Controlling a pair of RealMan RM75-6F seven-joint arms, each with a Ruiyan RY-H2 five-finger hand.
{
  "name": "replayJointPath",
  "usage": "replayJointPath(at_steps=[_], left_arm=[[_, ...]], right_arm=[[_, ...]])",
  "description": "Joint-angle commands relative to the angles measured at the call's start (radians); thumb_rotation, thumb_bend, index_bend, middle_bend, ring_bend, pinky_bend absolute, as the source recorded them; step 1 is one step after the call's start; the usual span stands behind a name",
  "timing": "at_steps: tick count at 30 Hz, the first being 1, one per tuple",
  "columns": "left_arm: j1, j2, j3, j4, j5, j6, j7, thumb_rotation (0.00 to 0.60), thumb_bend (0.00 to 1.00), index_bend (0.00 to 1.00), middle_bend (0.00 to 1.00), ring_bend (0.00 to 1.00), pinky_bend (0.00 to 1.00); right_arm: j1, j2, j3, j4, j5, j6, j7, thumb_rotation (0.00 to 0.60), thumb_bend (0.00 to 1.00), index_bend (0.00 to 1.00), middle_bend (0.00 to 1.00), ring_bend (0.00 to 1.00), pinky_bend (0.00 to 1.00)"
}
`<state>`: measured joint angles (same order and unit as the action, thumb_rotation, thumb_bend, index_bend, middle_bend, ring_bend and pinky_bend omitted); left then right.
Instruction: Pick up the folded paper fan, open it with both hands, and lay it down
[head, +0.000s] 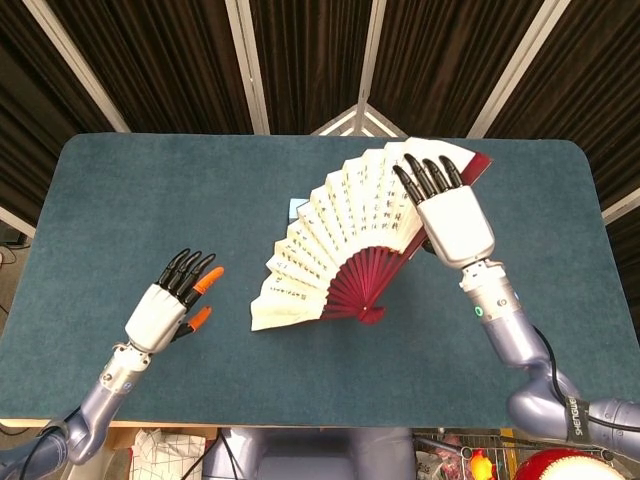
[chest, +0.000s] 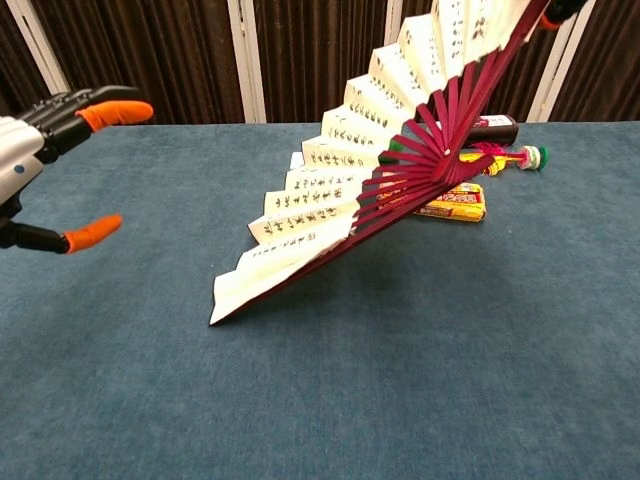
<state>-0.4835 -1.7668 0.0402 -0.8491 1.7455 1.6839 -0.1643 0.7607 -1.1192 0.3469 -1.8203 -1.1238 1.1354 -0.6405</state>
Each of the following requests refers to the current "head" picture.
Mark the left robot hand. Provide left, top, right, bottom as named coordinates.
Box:
left=123, top=248, right=226, bottom=355

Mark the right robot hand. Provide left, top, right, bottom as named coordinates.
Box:
left=392, top=153, right=496, bottom=271

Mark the red ribbed paper folding fan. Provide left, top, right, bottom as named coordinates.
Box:
left=249, top=137, right=494, bottom=332

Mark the teal felt table cover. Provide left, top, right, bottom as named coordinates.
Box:
left=0, top=132, right=626, bottom=431

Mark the white checkered cloth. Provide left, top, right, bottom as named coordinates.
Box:
left=130, top=428, right=207, bottom=480

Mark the white triangular screen foot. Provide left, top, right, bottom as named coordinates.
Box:
left=309, top=104, right=409, bottom=137

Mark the grey purple robot torso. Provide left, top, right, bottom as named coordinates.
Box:
left=204, top=426, right=416, bottom=480

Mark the floral plastic bag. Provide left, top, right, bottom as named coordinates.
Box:
left=416, top=438, right=472, bottom=480

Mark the orange toy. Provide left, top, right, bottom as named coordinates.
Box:
left=469, top=449, right=495, bottom=480

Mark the dark brown curtain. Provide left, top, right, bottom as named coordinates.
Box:
left=0, top=0, right=640, bottom=281

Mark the red and white ball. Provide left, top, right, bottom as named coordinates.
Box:
left=514, top=447, right=626, bottom=480

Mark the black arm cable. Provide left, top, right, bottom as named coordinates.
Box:
left=530, top=323, right=640, bottom=436

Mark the white screen frame post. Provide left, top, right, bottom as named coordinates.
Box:
left=22, top=0, right=132, bottom=134
left=356, top=0, right=389, bottom=116
left=467, top=0, right=559, bottom=139
left=602, top=187, right=640, bottom=226
left=224, top=0, right=271, bottom=135
left=0, top=204, right=36, bottom=239

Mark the metal wire basket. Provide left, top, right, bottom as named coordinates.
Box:
left=412, top=429, right=616, bottom=480

